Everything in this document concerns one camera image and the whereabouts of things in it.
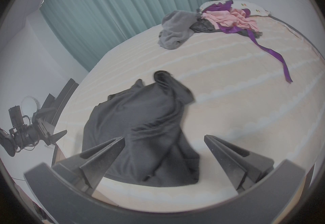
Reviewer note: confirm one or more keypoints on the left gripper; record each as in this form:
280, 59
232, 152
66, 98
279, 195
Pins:
42, 131

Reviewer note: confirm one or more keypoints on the bed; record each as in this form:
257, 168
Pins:
228, 116

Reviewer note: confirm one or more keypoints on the white printed pillow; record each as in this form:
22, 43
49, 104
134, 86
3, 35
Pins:
256, 7

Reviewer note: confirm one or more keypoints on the black T-shirt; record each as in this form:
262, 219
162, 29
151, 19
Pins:
142, 129

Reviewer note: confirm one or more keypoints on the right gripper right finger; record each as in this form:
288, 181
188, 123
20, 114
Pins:
236, 159

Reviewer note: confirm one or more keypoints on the grey garment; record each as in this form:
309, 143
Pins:
175, 30

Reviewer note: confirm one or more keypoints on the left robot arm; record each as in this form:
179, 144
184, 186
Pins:
15, 116

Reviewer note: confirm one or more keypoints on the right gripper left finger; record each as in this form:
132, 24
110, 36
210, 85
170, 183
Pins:
101, 159

